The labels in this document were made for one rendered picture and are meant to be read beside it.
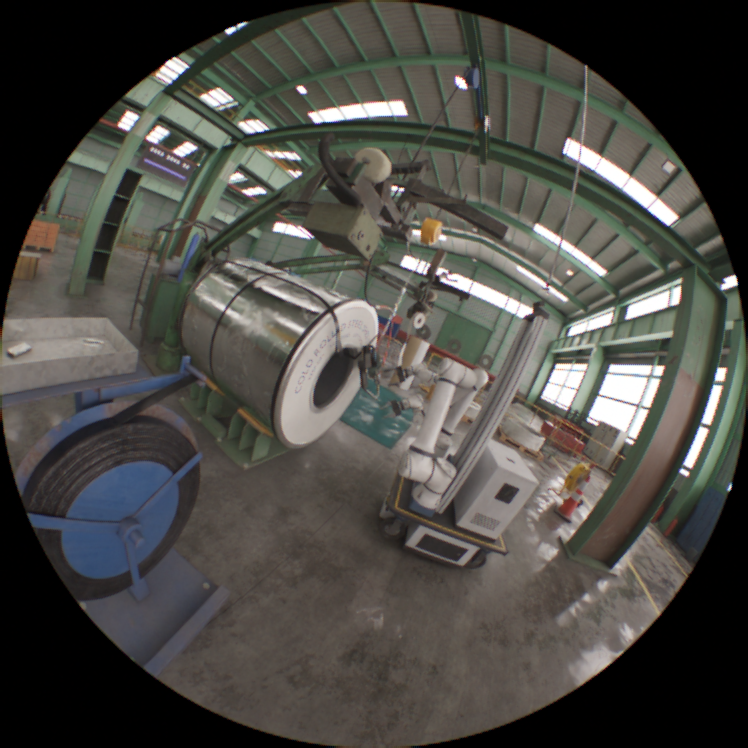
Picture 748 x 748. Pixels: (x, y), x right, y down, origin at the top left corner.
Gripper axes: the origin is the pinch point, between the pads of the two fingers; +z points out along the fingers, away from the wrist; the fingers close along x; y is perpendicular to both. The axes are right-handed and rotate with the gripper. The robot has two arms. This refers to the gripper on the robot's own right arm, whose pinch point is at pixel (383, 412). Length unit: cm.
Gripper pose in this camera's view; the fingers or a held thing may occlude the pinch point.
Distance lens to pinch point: 213.2
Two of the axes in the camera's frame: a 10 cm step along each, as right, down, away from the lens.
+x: 3.4, 9.1, -2.3
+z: -9.4, 3.2, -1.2
